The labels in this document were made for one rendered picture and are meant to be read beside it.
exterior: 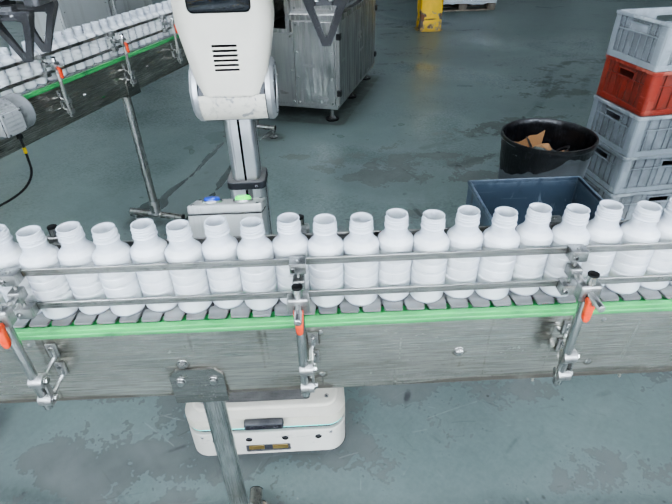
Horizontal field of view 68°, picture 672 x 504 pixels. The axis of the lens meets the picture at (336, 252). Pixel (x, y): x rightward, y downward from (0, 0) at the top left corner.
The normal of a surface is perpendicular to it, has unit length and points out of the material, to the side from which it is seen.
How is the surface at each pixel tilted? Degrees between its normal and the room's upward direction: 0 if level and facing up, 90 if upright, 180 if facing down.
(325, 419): 90
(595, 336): 90
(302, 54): 90
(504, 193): 90
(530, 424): 0
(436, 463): 0
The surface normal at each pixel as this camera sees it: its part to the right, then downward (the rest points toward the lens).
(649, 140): 0.17, 0.55
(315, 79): -0.23, 0.54
